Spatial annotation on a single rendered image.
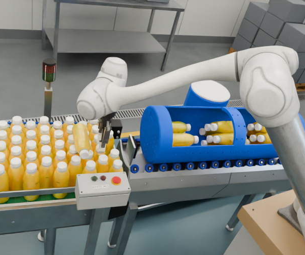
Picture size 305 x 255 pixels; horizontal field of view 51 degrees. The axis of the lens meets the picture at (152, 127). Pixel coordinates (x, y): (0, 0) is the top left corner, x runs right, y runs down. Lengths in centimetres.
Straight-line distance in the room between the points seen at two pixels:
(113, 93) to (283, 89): 53
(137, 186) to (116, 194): 36
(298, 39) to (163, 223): 327
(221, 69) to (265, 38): 422
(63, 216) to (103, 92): 68
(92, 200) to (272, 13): 441
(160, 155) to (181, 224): 126
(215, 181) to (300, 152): 86
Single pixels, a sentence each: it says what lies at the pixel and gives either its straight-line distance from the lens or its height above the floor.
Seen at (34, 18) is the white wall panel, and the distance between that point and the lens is 468.
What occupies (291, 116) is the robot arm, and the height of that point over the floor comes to 165.
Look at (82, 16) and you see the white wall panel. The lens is 480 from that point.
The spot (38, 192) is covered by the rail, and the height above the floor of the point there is 97.
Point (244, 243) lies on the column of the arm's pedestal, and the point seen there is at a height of 84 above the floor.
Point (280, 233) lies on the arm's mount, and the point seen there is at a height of 108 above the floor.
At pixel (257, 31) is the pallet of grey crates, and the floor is 61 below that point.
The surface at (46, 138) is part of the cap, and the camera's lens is 149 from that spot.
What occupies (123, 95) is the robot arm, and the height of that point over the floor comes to 149.
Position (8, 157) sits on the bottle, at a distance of 149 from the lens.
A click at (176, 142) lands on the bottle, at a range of 156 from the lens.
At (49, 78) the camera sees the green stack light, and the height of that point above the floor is 118.
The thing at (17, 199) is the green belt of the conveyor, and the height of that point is 90.
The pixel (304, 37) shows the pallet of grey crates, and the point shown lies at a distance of 489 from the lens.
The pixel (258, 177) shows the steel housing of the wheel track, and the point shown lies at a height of 86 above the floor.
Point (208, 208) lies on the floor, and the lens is 288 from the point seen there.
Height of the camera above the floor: 206
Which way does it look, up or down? 37 degrees down
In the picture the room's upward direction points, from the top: 16 degrees clockwise
